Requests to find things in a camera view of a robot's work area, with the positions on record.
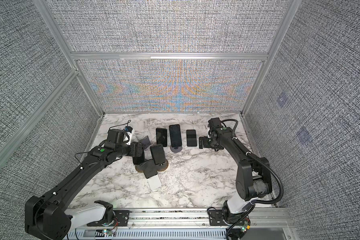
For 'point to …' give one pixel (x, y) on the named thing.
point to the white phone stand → (154, 182)
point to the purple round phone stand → (176, 149)
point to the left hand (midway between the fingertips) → (137, 146)
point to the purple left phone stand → (145, 142)
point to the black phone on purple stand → (175, 135)
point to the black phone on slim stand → (161, 136)
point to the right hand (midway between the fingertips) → (208, 144)
